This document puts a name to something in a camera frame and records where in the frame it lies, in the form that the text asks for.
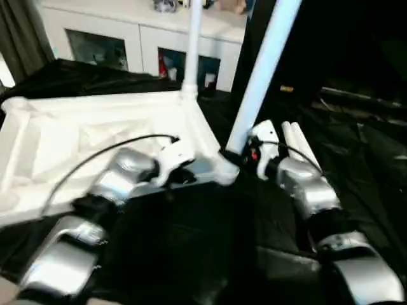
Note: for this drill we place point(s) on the white plastic table leg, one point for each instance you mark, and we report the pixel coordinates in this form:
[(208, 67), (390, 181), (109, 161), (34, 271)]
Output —
[(264, 63), (287, 130), (302, 143), (194, 38)]

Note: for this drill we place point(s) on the white plastic table top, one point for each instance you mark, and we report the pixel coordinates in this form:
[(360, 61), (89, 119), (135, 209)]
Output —
[(79, 127)]

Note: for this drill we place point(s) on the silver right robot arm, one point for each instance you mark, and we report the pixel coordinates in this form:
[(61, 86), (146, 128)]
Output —
[(318, 193)]

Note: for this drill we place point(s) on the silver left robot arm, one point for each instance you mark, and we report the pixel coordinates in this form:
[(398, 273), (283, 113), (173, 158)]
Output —
[(111, 187)]

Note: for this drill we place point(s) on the black mat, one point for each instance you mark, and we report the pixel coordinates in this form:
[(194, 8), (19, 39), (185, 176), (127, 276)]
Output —
[(197, 241)]

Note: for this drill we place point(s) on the small tan label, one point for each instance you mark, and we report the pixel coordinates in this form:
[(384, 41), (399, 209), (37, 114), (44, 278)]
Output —
[(286, 89)]

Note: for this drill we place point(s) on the red bottle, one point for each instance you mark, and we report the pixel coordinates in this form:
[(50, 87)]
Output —
[(162, 65)]

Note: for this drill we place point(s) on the dark metal pole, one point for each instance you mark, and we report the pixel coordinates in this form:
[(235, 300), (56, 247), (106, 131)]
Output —
[(365, 97)]

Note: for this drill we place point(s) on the white glass-door cabinet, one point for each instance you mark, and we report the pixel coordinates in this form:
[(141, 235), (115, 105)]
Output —
[(143, 28)]

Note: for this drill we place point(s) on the grey curtain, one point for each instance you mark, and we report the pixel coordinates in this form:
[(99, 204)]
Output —
[(25, 35)]

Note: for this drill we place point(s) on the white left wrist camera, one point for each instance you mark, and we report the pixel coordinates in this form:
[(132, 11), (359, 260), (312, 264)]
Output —
[(173, 155)]

